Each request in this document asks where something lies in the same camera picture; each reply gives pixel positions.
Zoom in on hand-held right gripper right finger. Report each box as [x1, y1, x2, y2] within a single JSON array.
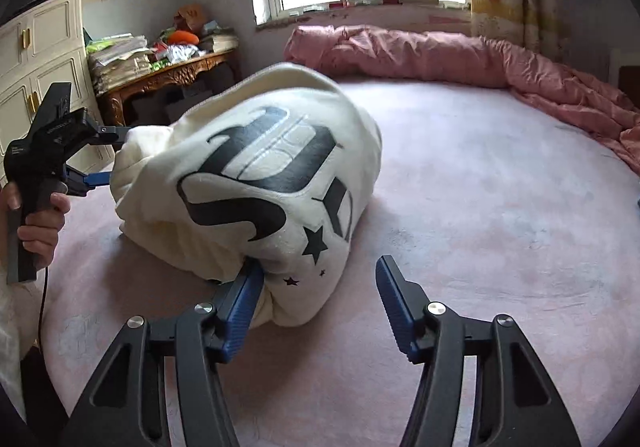
[[375, 255, 581, 447]]

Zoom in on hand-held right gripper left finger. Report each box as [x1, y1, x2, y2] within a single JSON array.
[[59, 263, 265, 447]]

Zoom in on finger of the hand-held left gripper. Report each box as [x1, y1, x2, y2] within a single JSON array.
[[90, 126, 132, 148], [65, 166, 113, 198]]

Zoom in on cream hoodie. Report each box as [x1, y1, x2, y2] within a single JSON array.
[[109, 61, 385, 329]]

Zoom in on person's left hand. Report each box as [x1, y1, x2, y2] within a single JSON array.
[[0, 183, 72, 270]]

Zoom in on stack of papers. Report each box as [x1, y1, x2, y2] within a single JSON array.
[[86, 34, 153, 95]]

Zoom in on ornate wooden table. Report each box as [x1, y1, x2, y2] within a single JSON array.
[[97, 49, 241, 128]]

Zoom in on white cabinet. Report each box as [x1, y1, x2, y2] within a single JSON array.
[[0, 0, 116, 188]]

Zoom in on crumpled plastic bag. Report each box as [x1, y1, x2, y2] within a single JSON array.
[[165, 44, 201, 64]]

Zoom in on bed with pink sheet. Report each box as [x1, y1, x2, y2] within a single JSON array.
[[30, 72, 640, 447]]

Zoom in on brown paper bag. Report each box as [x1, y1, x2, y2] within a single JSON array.
[[174, 3, 207, 32]]

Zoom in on stack of books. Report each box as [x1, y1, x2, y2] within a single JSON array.
[[200, 22, 240, 52]]

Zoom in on pink quilt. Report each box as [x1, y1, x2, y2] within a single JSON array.
[[284, 24, 640, 178]]

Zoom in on wooden headboard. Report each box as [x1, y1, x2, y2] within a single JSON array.
[[609, 49, 640, 98]]

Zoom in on black cable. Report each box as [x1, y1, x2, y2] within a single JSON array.
[[35, 267, 51, 353]]

